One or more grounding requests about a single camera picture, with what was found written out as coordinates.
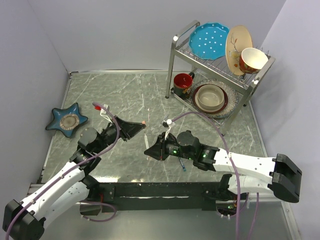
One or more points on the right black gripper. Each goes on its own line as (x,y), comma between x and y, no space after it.
(154,151)

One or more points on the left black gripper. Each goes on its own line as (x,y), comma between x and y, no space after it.
(128,129)

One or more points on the white orange-tipped marker pen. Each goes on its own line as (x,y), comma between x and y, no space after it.
(146,141)

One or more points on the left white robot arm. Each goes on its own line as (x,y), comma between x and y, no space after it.
(28,218)

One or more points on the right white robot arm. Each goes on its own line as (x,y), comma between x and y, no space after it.
(278,175)

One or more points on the blue marker pen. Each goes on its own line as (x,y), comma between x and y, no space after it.
(182,164)

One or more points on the blue star-shaped dish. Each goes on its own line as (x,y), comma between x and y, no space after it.
(66,120)

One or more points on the dark red plate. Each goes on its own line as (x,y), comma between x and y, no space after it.
(200,100)

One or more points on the red black mug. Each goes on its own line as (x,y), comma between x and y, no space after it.
(182,83)

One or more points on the beige bowl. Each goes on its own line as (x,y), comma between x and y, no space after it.
(210,96)

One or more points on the steel dish rack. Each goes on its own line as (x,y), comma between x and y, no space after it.
(216,69)

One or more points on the blue polka-dot plate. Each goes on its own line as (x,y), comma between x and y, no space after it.
(208,41)

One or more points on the red white bowl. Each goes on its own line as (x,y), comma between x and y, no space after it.
(252,60)

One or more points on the cream floral plate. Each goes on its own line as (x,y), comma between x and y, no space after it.
(238,39)

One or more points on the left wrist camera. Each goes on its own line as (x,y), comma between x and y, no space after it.
(102,112)

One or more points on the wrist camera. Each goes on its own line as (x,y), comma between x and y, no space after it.
(102,112)
(169,124)

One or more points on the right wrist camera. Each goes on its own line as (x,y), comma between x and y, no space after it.
(169,124)

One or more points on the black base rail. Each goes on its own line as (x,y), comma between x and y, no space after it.
(136,196)

